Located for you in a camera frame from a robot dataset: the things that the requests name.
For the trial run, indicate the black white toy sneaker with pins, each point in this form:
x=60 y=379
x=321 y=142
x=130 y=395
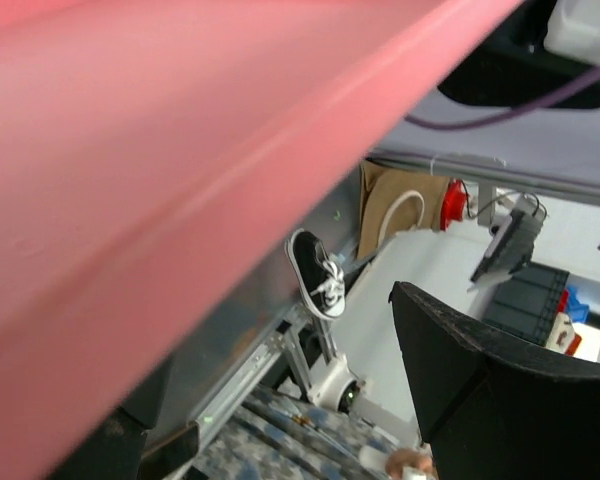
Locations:
x=321 y=279

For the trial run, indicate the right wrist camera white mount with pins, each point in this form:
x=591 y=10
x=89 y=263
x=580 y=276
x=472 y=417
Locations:
x=573 y=30

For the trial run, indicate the red round object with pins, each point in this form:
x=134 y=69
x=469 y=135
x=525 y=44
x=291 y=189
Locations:
x=454 y=204

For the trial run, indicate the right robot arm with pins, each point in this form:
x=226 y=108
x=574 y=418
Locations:
x=540 y=47

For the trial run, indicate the aluminium rail frame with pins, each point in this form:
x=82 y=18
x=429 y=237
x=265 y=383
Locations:
x=263 y=389

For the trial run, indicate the brown paper bag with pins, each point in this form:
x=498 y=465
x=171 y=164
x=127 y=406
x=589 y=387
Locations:
x=394 y=201

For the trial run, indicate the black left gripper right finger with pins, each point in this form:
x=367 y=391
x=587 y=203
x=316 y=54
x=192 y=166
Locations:
x=493 y=406

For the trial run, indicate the pink drawer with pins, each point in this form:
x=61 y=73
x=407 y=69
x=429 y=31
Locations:
x=152 y=152

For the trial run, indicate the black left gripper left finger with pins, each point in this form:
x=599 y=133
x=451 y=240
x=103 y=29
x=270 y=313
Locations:
x=112 y=451

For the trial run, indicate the dark grey storage crate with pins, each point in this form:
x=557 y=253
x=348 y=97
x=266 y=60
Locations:
x=526 y=305

